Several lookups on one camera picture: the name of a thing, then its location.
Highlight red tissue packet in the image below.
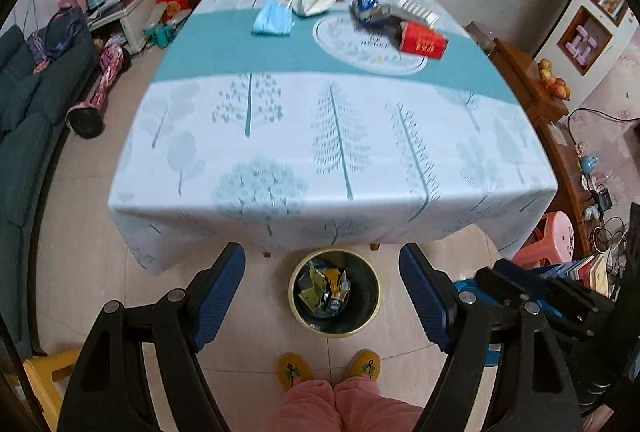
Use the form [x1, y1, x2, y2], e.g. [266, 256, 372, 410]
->
[397, 21, 449, 62]

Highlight row of books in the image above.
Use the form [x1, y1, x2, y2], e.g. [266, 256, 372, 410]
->
[542, 252, 626, 298]

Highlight pink patterned hoverboard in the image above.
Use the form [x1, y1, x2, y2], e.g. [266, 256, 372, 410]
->
[66, 34, 132, 139]

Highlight purple backpack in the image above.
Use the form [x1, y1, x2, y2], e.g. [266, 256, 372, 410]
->
[27, 4, 88, 73]

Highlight silver black foil wrapper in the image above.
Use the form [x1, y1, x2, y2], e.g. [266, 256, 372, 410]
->
[320, 284, 353, 315]

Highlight yellow green paper packet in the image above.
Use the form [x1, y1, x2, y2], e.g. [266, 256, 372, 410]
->
[298, 262, 326, 313]

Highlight long wooden sideboard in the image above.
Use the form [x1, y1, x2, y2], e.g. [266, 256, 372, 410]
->
[530, 117, 640, 263]

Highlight person's pink pants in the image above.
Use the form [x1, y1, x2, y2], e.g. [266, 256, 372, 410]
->
[265, 377, 426, 432]

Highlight yellow plastic stool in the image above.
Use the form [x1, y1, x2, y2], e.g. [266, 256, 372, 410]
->
[22, 348, 81, 428]

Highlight white low table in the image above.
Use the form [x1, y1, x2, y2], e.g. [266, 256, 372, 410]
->
[89, 0, 161, 55]

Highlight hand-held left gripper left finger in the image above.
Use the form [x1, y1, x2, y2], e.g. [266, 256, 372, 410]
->
[56, 242, 247, 432]

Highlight yellow rimmed waste bin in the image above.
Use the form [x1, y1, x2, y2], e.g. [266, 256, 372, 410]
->
[288, 248, 382, 339]

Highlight long grey box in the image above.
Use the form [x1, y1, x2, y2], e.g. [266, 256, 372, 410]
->
[372, 4, 416, 38]

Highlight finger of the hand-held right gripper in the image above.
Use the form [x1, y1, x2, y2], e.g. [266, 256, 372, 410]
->
[494, 258, 556, 285]
[474, 266, 617, 329]

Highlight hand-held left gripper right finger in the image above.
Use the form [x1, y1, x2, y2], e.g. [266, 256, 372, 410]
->
[399, 243, 586, 432]

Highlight fruit pile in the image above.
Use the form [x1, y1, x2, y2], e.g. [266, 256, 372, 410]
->
[537, 58, 571, 100]

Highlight blue white plastic wrapper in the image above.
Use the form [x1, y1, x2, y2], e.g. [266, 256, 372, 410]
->
[350, 0, 383, 25]

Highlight red paper bag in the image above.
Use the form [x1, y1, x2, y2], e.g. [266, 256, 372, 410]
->
[156, 0, 190, 20]

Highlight black cable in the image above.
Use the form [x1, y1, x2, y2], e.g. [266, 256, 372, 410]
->
[567, 108, 640, 148]

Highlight blue face mask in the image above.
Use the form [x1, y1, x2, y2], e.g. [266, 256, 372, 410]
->
[251, 0, 296, 37]

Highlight wooden cabinet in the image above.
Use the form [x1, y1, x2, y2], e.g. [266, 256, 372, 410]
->
[487, 37, 571, 123]

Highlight dark green sofa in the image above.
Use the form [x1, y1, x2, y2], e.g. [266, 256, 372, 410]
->
[0, 24, 101, 358]

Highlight white blister pack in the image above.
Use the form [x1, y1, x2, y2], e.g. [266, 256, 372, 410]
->
[397, 0, 441, 25]

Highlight yellow slipper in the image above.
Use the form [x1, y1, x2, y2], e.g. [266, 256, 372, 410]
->
[276, 352, 316, 388]
[346, 348, 383, 382]

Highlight pink plastic stool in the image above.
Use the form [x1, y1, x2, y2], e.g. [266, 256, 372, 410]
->
[512, 211, 575, 270]

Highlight tree-print tablecloth table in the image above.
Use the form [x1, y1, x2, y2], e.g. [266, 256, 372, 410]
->
[107, 0, 560, 275]

